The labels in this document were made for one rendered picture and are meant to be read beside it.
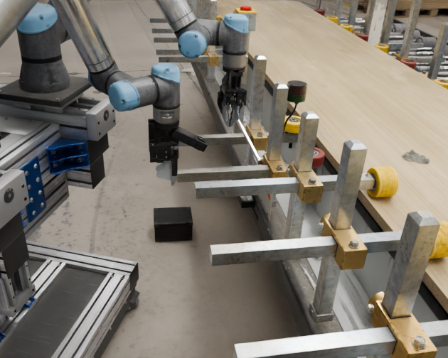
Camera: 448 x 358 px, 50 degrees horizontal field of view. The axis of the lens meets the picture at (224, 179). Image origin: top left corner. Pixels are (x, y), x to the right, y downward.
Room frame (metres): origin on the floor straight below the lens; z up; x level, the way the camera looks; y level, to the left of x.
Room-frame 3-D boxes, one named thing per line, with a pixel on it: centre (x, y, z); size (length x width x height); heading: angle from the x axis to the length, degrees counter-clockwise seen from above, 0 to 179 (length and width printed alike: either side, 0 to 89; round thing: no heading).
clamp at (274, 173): (1.31, -0.16, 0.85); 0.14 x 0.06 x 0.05; 12
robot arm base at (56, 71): (1.42, 0.57, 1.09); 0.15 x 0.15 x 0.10
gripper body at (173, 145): (1.22, 0.18, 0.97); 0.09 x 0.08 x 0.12; 102
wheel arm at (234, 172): (1.27, -0.07, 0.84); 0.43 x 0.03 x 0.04; 102
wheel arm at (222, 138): (1.52, -0.04, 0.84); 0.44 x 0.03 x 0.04; 102
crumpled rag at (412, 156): (1.31, -0.58, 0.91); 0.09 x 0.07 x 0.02; 37
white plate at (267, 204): (1.36, -0.12, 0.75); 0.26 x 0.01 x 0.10; 12
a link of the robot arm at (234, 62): (1.47, -0.01, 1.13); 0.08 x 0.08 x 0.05
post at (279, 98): (1.33, -0.15, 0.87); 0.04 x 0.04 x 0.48; 12
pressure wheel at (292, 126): (1.56, -0.23, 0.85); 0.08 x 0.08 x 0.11
